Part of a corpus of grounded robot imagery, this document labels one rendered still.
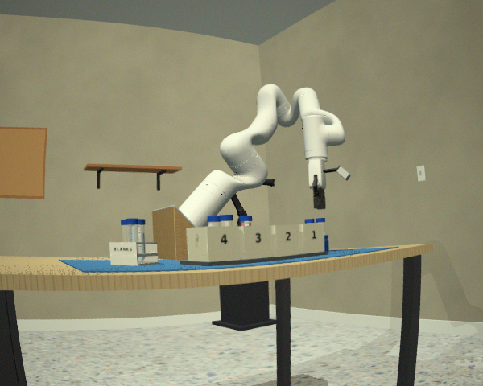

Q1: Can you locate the beige tube rack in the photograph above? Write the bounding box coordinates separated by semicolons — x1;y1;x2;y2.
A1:
109;242;159;266

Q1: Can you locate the sample tube with blue cap and orange dot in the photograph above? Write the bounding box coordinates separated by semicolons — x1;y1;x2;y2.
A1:
239;216;252;226

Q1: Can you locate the blue bench mat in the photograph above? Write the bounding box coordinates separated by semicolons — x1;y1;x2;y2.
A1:
59;247;399;273

